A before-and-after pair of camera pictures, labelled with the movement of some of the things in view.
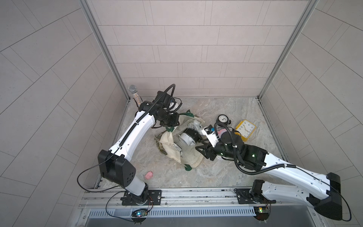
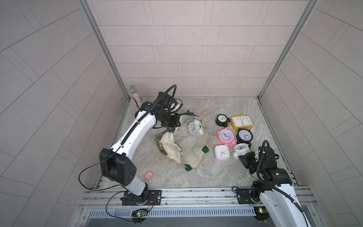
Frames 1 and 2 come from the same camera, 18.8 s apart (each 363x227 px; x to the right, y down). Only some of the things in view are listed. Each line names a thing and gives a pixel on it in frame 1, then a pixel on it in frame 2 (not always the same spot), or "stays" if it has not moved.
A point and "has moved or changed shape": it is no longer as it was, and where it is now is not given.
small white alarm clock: [186, 139] has moved or changed shape
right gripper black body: [219, 150] -> [251, 163]
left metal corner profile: [105, 48] stays
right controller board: [262, 213] stays
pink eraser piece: [149, 175] stays
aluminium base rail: [195, 207] stays
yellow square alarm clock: [245, 129] -> [241, 121]
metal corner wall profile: [306, 15] stays
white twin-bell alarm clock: [196, 125] stays
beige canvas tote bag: [187, 155] stays
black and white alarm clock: [190, 137] -> [244, 136]
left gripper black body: [167, 119] stays
